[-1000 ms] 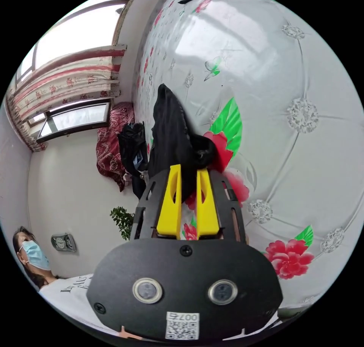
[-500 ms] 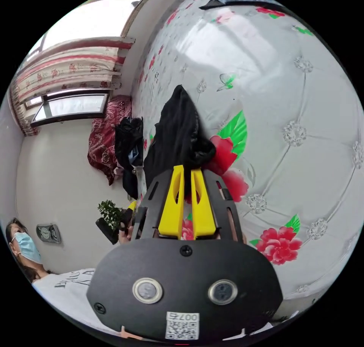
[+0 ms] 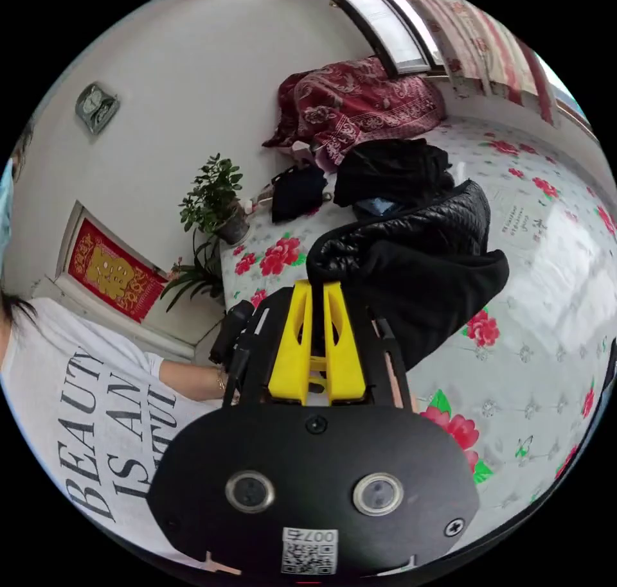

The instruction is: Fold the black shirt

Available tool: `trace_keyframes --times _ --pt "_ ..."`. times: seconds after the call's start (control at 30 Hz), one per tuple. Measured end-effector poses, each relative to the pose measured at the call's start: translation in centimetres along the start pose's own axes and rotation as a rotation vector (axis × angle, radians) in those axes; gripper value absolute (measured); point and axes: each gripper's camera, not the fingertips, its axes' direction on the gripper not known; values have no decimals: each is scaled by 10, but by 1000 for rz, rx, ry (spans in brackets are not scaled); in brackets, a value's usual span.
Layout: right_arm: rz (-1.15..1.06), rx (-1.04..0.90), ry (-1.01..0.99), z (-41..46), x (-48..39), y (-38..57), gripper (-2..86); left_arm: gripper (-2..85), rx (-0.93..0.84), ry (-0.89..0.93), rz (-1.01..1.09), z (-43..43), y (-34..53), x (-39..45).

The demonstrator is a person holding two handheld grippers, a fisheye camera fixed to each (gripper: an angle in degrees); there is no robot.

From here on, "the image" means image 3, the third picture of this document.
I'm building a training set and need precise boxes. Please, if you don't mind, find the person's body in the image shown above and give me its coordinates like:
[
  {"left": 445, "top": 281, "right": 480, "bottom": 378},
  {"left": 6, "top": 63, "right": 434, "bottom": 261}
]
[{"left": 0, "top": 127, "right": 228, "bottom": 571}]

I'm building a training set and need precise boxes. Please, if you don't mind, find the black quilted shirt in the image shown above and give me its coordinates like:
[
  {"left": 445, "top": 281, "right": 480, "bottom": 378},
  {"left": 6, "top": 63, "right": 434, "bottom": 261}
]
[{"left": 306, "top": 178, "right": 511, "bottom": 372}]

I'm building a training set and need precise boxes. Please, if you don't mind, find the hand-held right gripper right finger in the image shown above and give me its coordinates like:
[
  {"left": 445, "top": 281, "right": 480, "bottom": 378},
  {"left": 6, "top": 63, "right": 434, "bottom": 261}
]
[{"left": 323, "top": 282, "right": 367, "bottom": 403}]

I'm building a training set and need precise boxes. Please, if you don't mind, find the black bag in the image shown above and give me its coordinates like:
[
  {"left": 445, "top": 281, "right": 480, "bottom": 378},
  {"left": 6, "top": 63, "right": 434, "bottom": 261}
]
[{"left": 269, "top": 162, "right": 330, "bottom": 225}]

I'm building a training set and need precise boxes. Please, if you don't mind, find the bushy potted plant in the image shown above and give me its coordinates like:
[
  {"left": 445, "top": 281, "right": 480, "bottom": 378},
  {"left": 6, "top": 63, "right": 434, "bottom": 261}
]
[{"left": 178, "top": 152, "right": 253, "bottom": 247}]

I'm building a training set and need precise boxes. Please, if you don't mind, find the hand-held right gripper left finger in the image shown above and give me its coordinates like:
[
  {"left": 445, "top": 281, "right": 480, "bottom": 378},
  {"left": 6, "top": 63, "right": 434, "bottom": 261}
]
[{"left": 268, "top": 280, "right": 314, "bottom": 403}]

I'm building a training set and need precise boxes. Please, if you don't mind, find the red floral rolled blanket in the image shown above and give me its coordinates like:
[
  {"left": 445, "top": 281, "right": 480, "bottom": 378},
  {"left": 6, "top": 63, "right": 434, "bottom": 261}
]
[{"left": 262, "top": 56, "right": 447, "bottom": 165}]

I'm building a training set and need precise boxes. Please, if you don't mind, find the window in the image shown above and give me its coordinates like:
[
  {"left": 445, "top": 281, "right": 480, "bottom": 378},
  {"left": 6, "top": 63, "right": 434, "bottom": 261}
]
[{"left": 308, "top": 0, "right": 449, "bottom": 78}]

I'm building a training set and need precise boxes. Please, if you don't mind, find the long-leaved potted plant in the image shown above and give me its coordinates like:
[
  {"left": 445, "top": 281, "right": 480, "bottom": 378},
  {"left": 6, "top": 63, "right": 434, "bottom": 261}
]
[{"left": 159, "top": 242, "right": 228, "bottom": 314}]

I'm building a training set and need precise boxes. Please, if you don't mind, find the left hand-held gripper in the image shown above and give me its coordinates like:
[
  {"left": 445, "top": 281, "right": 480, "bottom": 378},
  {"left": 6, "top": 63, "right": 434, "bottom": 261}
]
[{"left": 208, "top": 299, "right": 257, "bottom": 364}]

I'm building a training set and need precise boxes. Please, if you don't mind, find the pile of clothes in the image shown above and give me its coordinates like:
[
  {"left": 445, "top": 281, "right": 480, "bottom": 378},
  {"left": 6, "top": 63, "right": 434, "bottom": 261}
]
[{"left": 332, "top": 137, "right": 458, "bottom": 218}]

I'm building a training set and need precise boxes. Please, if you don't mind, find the wall clock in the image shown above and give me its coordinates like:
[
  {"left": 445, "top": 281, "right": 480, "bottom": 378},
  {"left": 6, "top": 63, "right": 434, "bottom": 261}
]
[{"left": 74, "top": 82, "right": 121, "bottom": 136}]

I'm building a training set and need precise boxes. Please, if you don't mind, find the bed with floral sheet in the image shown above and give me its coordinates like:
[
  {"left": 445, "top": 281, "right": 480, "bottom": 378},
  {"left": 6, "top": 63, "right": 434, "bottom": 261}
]
[{"left": 219, "top": 114, "right": 617, "bottom": 525}]

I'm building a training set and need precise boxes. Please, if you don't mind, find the red striped floral curtain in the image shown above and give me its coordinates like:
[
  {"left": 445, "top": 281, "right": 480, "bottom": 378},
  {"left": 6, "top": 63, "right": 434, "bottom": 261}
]
[{"left": 385, "top": 0, "right": 569, "bottom": 125}]

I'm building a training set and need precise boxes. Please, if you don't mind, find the person's left forearm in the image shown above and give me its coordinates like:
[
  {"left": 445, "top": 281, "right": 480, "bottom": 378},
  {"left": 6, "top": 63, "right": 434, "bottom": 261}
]
[{"left": 149, "top": 355, "right": 228, "bottom": 403}]

